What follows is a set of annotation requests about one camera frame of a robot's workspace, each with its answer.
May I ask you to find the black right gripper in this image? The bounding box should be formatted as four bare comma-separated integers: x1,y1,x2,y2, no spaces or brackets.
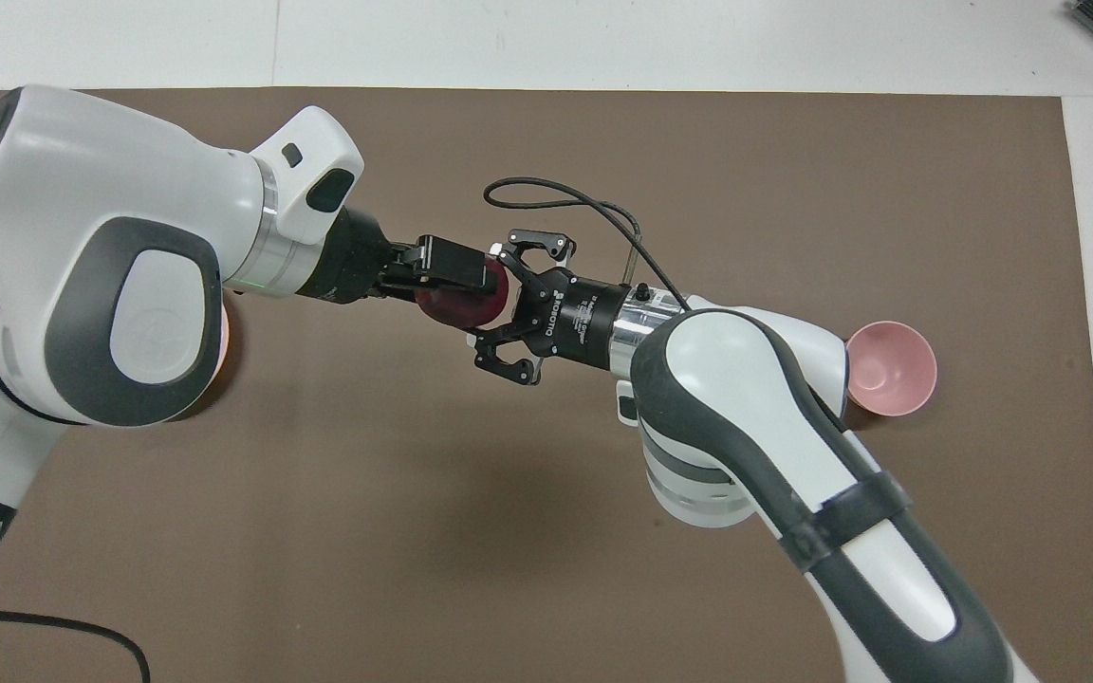
468,229,690,385

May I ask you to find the brown table mat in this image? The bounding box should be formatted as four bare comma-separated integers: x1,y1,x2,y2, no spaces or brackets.
0,87,1093,683

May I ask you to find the pink plate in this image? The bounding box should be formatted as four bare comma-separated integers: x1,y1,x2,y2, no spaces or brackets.
216,289,246,390

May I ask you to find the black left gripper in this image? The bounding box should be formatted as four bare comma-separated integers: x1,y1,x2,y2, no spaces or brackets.
305,209,489,306

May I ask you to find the pink bowl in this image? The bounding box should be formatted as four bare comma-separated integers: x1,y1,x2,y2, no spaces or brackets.
845,321,938,417

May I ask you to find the dark red apple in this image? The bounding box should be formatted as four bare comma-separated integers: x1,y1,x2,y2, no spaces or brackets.
414,266,515,331

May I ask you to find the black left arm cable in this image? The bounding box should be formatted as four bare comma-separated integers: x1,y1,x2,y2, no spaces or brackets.
0,602,151,683

